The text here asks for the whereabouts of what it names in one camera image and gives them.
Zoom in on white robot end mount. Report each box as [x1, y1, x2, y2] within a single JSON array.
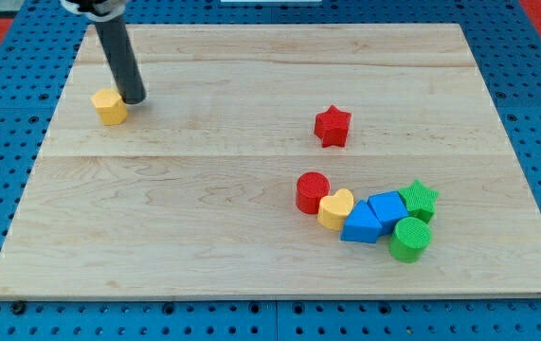
[[60, 0, 129, 22]]

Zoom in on red star block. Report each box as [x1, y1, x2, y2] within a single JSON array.
[[314, 105, 352, 148]]

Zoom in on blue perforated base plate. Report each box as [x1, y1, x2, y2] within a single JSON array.
[[0, 0, 541, 340]]

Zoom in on green cylinder block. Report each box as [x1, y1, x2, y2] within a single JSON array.
[[388, 217, 432, 263]]

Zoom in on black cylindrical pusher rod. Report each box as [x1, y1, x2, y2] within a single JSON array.
[[95, 14, 146, 104]]

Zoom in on yellow heart block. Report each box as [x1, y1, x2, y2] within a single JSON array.
[[316, 188, 354, 231]]

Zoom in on blue triangle block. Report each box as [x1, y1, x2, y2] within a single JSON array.
[[340, 200, 382, 243]]

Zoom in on yellow hexagon block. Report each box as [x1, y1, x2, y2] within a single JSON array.
[[91, 88, 128, 126]]

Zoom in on red cylinder block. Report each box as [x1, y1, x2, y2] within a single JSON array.
[[296, 171, 331, 214]]

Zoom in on blue cube block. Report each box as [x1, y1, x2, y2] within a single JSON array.
[[368, 191, 409, 236]]

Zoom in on light wooden board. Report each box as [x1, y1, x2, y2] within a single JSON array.
[[0, 24, 541, 301]]

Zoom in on green star block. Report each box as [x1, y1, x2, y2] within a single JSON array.
[[397, 179, 440, 223]]

